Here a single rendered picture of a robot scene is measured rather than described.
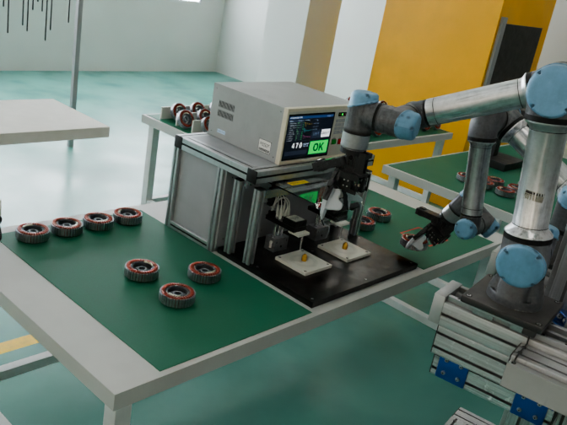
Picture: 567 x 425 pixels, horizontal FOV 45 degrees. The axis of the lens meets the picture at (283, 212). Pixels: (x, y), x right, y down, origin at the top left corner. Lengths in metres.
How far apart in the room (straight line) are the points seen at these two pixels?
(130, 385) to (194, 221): 0.96
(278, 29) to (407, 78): 1.28
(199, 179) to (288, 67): 4.03
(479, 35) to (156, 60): 5.29
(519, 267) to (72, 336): 1.18
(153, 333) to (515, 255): 1.00
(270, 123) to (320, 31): 4.14
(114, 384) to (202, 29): 8.89
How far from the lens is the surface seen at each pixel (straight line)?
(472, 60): 5.99
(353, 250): 2.70
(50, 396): 3.01
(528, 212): 1.74
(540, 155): 1.70
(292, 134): 2.42
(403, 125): 1.77
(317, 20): 6.48
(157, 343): 1.96
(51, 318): 2.06
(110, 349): 1.93
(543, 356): 1.94
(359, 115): 1.81
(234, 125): 2.57
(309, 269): 2.46
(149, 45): 9.87
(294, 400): 3.13
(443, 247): 3.06
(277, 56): 6.59
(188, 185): 2.60
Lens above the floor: 1.80
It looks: 20 degrees down
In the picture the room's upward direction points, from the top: 10 degrees clockwise
